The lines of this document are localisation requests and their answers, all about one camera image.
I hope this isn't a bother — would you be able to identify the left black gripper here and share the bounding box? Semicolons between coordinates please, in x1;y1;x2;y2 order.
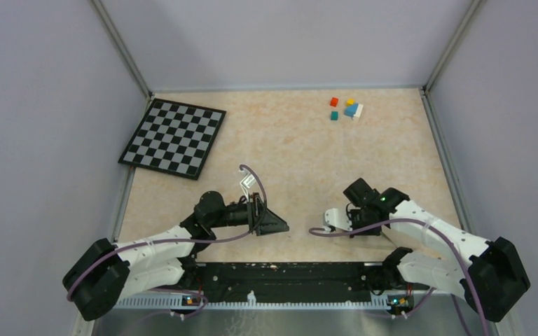
209;192;289;236

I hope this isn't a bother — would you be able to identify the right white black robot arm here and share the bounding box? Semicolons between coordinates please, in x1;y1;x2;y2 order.
323;178;531;322

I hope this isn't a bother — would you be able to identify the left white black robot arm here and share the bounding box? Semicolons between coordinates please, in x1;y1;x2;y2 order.
62;164;289;321

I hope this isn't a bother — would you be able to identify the blue block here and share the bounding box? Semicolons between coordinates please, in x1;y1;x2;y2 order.
344;103;357;118

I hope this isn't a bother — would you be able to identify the white block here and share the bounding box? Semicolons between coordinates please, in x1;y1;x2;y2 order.
352;104;364;120

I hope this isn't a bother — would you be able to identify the black grey checkerboard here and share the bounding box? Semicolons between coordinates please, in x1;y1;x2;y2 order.
118;98;226;181

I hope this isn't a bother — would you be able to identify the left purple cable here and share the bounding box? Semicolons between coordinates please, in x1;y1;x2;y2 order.
66;164;270;321

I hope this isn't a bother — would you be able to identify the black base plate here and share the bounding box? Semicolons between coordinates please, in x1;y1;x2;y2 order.
161;262;408;303

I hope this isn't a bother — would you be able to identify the aluminium frame rail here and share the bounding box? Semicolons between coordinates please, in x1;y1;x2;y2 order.
71;262;516;336

